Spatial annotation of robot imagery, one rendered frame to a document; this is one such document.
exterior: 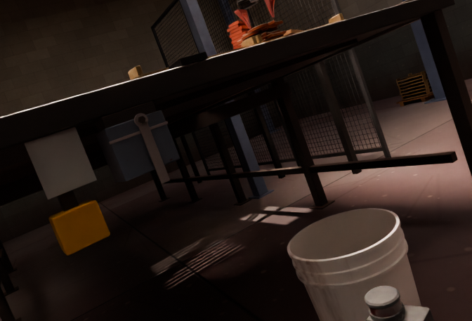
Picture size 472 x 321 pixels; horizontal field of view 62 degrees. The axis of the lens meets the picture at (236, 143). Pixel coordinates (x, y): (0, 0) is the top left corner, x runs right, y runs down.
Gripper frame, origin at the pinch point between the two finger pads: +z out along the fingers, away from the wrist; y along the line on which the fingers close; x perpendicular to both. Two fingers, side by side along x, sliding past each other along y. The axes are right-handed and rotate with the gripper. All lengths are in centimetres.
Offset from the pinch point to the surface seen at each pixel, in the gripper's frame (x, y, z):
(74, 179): 83, 18, 27
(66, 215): 88, 18, 33
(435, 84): -402, -31, 91
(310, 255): 36, -3, 73
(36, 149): 87, 20, 19
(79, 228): 87, 17, 36
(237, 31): -74, 43, -13
